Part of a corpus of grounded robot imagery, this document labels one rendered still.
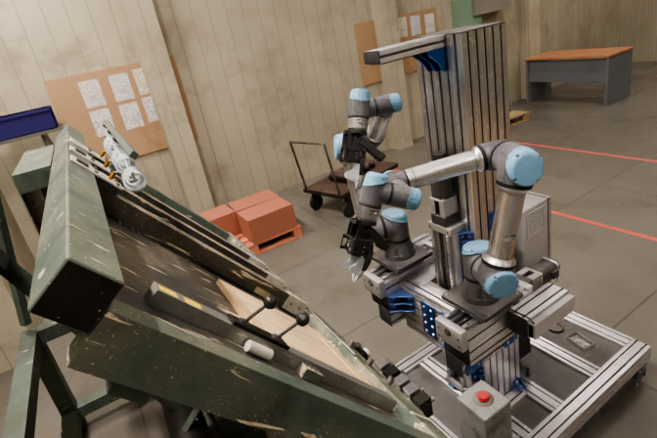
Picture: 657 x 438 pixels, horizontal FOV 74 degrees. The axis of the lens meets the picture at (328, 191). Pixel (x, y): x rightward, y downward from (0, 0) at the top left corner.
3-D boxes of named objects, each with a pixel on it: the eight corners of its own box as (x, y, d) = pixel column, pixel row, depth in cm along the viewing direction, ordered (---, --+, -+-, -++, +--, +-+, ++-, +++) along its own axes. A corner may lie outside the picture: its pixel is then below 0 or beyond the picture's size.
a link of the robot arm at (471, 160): (504, 129, 158) (374, 167, 158) (520, 136, 148) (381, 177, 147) (508, 158, 162) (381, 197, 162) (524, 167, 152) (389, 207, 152)
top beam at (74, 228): (89, 336, 71) (127, 284, 72) (24, 313, 65) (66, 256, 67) (72, 148, 255) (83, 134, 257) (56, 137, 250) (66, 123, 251)
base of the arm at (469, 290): (478, 279, 185) (477, 258, 182) (509, 293, 173) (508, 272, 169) (453, 294, 178) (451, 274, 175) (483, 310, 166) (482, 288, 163)
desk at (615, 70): (548, 93, 900) (548, 51, 870) (632, 95, 771) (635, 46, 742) (524, 103, 865) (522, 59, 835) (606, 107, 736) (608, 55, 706)
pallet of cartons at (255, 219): (276, 217, 559) (268, 187, 545) (305, 235, 495) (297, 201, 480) (186, 253, 508) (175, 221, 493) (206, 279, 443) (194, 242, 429)
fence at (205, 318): (391, 412, 151) (397, 402, 151) (147, 304, 100) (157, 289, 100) (382, 403, 155) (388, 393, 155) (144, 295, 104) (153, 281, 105)
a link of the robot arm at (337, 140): (389, 240, 204) (362, 126, 206) (358, 247, 203) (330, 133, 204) (383, 238, 216) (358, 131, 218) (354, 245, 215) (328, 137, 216)
